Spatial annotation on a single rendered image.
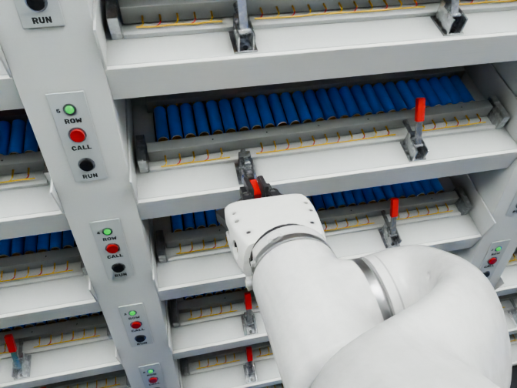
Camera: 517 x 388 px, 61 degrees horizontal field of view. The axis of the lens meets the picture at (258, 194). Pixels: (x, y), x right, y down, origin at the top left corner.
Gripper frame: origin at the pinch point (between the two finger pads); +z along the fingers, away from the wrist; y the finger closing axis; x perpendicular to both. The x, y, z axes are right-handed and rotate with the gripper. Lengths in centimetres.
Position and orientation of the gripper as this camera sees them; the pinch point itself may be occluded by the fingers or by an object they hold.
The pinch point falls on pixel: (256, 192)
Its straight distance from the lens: 57.2
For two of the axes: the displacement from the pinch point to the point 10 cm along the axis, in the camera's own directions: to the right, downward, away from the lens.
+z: -2.1, -4.3, 8.8
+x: -0.5, -8.9, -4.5
